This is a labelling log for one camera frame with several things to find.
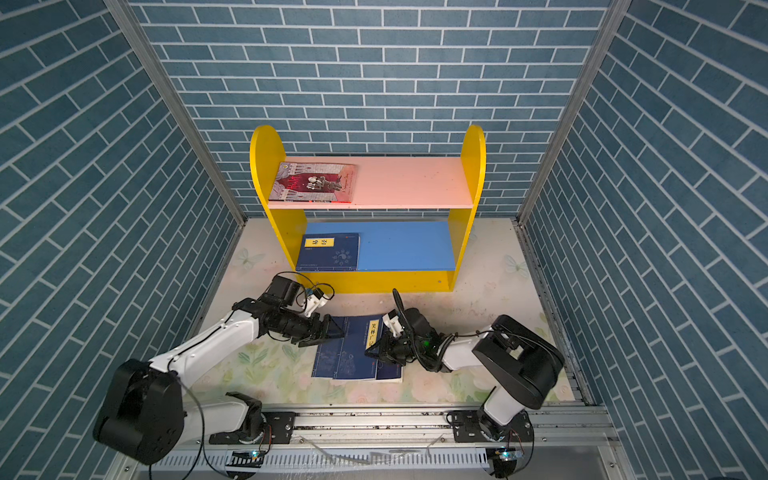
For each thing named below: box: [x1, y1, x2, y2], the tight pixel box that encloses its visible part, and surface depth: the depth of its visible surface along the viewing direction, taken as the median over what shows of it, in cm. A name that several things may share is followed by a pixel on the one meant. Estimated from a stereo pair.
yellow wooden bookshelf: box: [251, 125, 487, 293], surface depth 78 cm
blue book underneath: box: [375, 360, 404, 383], surface depth 80 cm
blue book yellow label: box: [296, 233, 361, 271], surface depth 93 cm
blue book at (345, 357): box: [311, 315, 382, 379], surface depth 85 cm
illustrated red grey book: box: [269, 162, 358, 204], surface depth 74 cm
